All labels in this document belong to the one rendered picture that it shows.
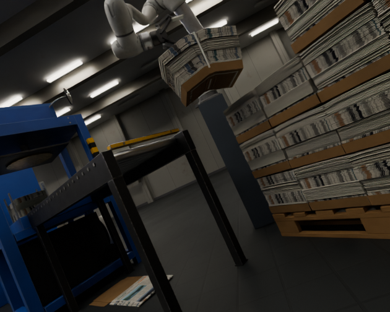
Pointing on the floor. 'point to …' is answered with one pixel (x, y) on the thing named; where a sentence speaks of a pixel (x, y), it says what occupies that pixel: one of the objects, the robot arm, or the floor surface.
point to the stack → (332, 127)
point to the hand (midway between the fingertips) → (186, 28)
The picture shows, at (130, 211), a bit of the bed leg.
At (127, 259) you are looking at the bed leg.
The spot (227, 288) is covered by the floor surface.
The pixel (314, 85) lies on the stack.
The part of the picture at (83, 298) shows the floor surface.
